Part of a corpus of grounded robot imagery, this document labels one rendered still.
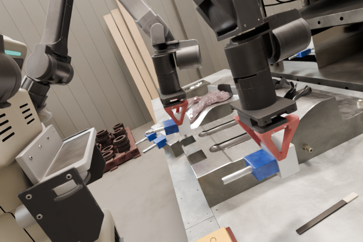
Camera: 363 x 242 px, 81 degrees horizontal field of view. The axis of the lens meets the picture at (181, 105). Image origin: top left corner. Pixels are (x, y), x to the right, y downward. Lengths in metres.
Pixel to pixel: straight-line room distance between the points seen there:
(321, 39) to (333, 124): 0.73
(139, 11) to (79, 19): 3.32
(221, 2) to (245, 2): 0.03
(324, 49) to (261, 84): 1.00
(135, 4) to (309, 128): 0.54
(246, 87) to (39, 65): 0.56
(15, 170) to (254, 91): 0.46
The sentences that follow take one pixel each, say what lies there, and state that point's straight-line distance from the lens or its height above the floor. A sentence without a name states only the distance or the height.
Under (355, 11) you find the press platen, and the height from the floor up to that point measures 1.03.
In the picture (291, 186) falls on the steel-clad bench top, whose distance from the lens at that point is 0.57.
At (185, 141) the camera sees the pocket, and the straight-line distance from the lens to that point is 0.70.
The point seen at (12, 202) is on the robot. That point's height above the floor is 1.02.
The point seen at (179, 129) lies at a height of 0.95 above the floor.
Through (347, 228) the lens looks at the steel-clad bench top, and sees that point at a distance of 0.50.
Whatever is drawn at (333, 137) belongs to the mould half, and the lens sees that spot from 0.65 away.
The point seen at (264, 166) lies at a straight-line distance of 0.40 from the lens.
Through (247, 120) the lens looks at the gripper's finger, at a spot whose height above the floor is 1.03.
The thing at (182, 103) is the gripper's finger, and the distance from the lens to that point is 0.57.
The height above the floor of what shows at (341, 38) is 0.89.
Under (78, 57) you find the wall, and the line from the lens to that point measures 3.88.
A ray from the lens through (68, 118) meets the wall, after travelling 4.00.
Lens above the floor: 1.18
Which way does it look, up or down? 17 degrees down
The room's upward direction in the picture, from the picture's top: 22 degrees counter-clockwise
